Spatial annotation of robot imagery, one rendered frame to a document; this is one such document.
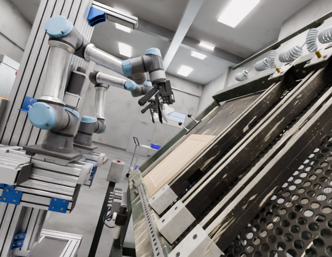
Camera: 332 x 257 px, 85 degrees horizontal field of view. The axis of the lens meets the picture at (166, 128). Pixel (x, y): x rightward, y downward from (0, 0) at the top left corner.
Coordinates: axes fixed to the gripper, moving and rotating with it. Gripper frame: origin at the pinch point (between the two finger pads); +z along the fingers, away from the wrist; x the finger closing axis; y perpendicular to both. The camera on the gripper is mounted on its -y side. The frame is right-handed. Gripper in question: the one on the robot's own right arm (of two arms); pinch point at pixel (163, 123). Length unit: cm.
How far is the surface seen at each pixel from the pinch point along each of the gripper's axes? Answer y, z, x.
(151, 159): -3, 31, 94
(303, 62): 82, -17, -4
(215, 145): 25.3, 16.8, 2.7
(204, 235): -2, 32, -39
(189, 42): 279, -302, 605
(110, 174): -42, 35, 86
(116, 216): -35, 48, 26
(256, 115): 53, 6, 4
